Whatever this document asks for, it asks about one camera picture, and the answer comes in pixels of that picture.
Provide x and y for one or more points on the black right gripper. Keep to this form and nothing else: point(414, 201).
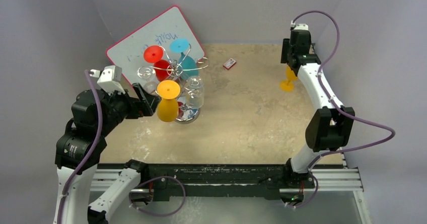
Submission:
point(293, 59)

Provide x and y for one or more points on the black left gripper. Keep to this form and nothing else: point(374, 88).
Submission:
point(149, 102)

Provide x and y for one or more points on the yellow wine glass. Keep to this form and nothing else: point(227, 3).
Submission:
point(168, 107)
point(288, 84)

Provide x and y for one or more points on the clear wine glass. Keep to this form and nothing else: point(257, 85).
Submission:
point(148, 80)

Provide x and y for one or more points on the clear glass tumbler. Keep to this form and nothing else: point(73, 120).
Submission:
point(194, 92)

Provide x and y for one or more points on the red plastic wine glass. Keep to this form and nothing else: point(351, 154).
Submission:
point(154, 55)

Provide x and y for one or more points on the teal plastic wine glass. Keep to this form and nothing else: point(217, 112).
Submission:
point(186, 62)

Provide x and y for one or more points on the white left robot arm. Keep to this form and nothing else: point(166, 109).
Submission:
point(95, 114)

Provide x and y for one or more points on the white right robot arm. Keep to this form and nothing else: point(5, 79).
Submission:
point(328, 130)

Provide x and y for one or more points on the chrome wine glass rack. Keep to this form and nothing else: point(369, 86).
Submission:
point(186, 115)

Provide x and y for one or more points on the red-framed whiteboard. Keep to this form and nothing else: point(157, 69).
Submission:
point(162, 30)

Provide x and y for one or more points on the small red white box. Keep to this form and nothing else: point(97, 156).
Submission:
point(229, 63)

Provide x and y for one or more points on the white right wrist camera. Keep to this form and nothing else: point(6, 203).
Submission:
point(299, 26)

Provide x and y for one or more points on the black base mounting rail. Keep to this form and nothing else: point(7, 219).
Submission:
point(160, 182)

